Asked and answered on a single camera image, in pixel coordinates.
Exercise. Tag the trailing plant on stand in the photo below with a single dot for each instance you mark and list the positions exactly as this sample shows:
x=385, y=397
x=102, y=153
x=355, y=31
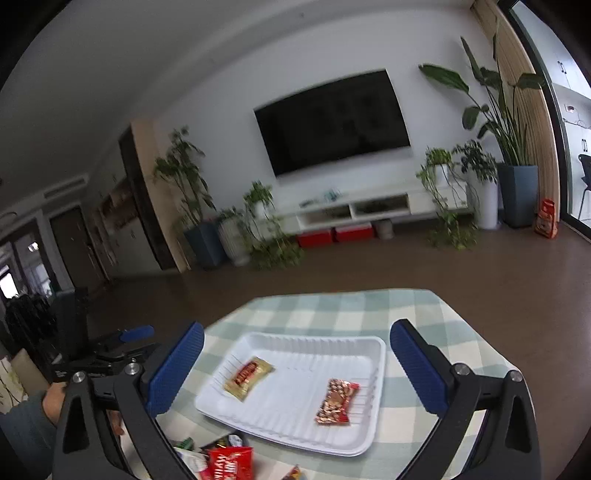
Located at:
x=449, y=196

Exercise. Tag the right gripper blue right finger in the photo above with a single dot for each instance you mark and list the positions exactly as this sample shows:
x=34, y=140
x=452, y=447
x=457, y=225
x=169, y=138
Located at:
x=425, y=365

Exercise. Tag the red storage box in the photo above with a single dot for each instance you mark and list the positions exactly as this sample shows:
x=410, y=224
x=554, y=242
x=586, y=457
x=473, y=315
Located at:
x=354, y=233
x=315, y=239

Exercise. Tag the tall plant in blue pot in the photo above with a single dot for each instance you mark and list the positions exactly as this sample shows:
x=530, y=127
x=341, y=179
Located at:
x=518, y=176

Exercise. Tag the left tree in dark pot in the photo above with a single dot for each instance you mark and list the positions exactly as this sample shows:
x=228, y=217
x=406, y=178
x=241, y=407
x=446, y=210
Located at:
x=178, y=168

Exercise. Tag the white red long snack bag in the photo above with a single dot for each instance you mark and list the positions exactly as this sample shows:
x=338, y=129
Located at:
x=226, y=463

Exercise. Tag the person's left hand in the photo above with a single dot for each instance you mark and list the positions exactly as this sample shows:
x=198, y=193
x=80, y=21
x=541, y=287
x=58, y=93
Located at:
x=52, y=404

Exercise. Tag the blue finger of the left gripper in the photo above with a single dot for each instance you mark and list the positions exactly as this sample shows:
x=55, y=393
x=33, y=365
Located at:
x=136, y=334

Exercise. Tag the gold red snack packet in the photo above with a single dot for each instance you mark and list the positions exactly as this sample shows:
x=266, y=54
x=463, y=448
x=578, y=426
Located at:
x=246, y=377

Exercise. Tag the plant in white tall pot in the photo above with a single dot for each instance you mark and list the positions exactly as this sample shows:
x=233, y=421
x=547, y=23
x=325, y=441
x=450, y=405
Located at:
x=480, y=169

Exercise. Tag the beige curtain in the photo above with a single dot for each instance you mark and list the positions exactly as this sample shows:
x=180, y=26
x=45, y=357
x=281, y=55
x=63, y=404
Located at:
x=516, y=56

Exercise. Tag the orange snack packet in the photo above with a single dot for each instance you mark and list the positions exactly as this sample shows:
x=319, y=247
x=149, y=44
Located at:
x=294, y=474

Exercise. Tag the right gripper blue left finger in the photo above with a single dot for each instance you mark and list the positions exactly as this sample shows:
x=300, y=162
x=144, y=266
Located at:
x=168, y=366

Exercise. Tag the black wall television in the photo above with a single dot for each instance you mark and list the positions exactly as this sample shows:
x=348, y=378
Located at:
x=353, y=116

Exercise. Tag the small trailing plant on console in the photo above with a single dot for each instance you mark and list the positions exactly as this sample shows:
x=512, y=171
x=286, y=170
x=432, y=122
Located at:
x=269, y=246

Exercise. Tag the black balcony chair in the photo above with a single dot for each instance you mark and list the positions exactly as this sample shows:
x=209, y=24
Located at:
x=585, y=161

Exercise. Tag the black sesame snack packet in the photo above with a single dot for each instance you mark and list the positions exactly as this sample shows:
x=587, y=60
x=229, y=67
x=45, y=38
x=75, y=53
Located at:
x=232, y=439

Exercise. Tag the person's left forearm grey sleeve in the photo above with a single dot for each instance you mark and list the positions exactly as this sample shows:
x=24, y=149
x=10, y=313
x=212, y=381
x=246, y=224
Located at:
x=27, y=441

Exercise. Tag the white plastic tray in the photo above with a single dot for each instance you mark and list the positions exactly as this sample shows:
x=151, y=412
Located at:
x=282, y=407

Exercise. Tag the green snack packet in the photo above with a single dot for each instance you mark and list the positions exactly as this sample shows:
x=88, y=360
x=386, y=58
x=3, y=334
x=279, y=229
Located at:
x=185, y=444

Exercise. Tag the green white checkered tablecloth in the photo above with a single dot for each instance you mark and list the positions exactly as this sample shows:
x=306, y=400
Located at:
x=403, y=423

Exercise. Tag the plant in white ribbed pot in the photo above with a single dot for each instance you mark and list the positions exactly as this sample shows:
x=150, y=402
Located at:
x=231, y=230

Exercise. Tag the small grey pot under console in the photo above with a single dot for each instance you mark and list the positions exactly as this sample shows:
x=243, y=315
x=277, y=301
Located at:
x=384, y=229

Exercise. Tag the right red storage box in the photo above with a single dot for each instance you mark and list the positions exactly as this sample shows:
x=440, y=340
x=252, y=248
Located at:
x=354, y=233

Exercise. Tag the wooden cabinet shelf unit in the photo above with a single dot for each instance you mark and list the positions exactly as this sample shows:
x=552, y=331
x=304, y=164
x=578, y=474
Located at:
x=131, y=214

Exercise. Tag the red gift bag on floor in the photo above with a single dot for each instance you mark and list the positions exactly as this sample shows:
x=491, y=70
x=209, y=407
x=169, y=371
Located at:
x=546, y=223

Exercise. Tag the red patterned candy packet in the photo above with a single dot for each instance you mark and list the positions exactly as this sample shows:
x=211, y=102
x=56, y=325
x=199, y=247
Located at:
x=334, y=409

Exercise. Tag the left red storage box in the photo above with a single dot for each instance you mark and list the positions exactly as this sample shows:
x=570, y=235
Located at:
x=315, y=239

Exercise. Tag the white tv console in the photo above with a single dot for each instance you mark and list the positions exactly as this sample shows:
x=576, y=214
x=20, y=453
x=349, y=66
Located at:
x=401, y=203

